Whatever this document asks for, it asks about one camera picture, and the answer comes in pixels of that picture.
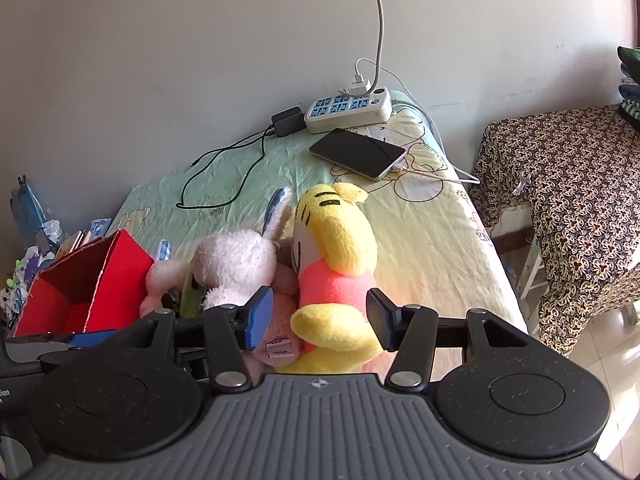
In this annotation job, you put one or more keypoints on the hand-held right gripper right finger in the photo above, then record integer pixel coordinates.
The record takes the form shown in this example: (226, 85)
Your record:
(380, 325)

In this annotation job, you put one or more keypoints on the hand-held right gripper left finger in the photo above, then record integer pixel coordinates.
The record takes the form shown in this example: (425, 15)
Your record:
(260, 321)

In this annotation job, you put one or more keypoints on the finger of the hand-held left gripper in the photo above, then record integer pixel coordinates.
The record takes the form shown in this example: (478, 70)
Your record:
(92, 338)

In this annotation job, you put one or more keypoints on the pink plush bear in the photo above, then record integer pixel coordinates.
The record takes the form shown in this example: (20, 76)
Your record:
(281, 315)

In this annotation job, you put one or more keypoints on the red cardboard box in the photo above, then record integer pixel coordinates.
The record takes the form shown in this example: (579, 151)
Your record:
(125, 270)

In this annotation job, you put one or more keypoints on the yellow plush tiger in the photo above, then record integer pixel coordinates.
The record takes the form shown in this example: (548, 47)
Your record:
(345, 240)

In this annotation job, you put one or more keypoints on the white plush rabbit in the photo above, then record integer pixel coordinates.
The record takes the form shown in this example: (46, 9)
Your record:
(235, 260)

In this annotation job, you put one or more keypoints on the green plush toy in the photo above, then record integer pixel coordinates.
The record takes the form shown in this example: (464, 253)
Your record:
(192, 297)

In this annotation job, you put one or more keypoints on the clutter pile beside bed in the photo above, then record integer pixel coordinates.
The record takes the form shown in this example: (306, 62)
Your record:
(20, 280)

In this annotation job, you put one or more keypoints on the cartoon print bed sheet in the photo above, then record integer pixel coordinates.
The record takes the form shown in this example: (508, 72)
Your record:
(425, 240)

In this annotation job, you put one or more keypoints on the stack of books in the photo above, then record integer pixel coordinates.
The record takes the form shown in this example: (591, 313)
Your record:
(75, 242)

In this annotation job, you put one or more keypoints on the blue plastic package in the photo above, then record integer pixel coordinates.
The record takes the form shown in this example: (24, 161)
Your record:
(27, 210)

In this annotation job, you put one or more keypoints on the black smartphone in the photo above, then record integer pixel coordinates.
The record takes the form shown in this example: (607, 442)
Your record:
(355, 152)

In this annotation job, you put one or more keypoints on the black power adapter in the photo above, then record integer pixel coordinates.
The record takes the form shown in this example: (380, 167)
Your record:
(289, 122)

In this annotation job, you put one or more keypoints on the small metal clip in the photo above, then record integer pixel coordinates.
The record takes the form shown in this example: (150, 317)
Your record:
(522, 181)

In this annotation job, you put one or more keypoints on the white power strip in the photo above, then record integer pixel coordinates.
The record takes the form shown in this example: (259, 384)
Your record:
(350, 110)

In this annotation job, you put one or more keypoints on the white usb charger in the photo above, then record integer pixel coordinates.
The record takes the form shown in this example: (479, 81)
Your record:
(357, 86)

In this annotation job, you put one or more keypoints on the stack of folded clothes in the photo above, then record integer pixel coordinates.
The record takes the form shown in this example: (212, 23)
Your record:
(631, 95)

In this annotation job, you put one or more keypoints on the white metal frame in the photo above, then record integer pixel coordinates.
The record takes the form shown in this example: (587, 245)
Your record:
(531, 270)

